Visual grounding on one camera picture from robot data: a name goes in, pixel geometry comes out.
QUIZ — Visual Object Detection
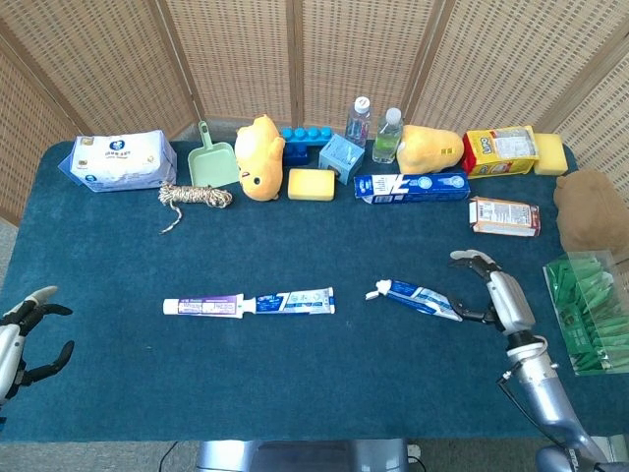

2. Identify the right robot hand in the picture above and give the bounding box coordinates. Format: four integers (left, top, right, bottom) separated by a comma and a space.
449, 249, 538, 336

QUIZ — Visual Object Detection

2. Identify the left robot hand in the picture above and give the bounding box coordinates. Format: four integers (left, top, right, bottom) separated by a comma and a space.
0, 285, 76, 407

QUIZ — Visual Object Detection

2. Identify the blue and white toothpaste tube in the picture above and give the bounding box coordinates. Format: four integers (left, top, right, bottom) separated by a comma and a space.
365, 278, 466, 324
240, 287, 337, 316

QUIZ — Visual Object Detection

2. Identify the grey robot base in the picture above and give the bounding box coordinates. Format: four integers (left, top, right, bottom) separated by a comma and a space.
196, 439, 412, 472

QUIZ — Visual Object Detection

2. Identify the blue toothpaste carton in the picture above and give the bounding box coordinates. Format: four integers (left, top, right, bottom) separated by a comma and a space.
353, 171, 472, 206

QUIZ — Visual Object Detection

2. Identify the purple and white toothpaste tube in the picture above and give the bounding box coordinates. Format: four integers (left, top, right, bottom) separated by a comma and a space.
162, 293, 246, 320

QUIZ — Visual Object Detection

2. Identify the clear box of green sticks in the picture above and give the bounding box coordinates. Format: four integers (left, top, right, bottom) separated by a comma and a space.
542, 250, 629, 378

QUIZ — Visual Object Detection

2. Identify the brown and white carton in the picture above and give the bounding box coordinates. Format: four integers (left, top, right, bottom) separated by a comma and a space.
468, 196, 543, 238

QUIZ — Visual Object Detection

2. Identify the brown plush toy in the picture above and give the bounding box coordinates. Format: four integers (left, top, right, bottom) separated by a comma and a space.
552, 169, 629, 253

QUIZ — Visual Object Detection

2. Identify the yellow and red snack pack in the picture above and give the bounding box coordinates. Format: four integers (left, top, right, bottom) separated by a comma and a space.
461, 125, 540, 179

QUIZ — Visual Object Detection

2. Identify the plain yellow sponge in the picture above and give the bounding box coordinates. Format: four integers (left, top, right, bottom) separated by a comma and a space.
533, 132, 571, 177

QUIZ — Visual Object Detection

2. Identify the yellow plush duck with tag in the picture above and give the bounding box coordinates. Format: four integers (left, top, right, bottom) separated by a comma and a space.
395, 124, 466, 175

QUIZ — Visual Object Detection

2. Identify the clear bottle with green label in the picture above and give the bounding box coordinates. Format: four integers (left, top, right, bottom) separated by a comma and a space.
372, 107, 405, 164

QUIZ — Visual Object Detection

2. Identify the white tissue pack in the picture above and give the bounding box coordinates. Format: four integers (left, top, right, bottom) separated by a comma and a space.
57, 129, 178, 193

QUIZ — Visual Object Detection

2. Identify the light blue small carton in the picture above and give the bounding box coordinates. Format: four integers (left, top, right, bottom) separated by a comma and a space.
318, 133, 367, 186

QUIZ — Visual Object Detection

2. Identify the yellow sponge with green base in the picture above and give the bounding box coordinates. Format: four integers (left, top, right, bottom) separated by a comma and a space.
287, 167, 337, 203

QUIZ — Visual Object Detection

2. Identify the clear bottle with pink label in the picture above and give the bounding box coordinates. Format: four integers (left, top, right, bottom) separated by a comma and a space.
345, 95, 372, 148

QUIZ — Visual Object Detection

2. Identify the teal table cloth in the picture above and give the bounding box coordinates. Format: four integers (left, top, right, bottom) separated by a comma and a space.
0, 140, 629, 443

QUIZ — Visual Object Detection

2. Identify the blue toy building block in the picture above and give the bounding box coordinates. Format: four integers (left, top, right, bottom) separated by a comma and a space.
280, 126, 333, 167

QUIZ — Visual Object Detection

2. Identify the green plastic dustpan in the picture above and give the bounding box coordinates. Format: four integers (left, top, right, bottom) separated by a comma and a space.
188, 120, 241, 189

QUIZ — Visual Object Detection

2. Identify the yellow plush duck with face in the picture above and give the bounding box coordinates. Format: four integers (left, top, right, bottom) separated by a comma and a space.
234, 114, 287, 202

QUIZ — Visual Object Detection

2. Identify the woven wooden folding screen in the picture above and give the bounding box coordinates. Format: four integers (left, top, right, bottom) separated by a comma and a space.
0, 0, 629, 227

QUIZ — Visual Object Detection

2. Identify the black cable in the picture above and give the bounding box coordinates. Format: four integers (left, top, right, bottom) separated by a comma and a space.
159, 441, 181, 472

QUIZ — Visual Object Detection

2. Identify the coiled beige braided rope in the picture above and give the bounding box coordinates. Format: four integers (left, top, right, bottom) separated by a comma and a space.
157, 182, 234, 235

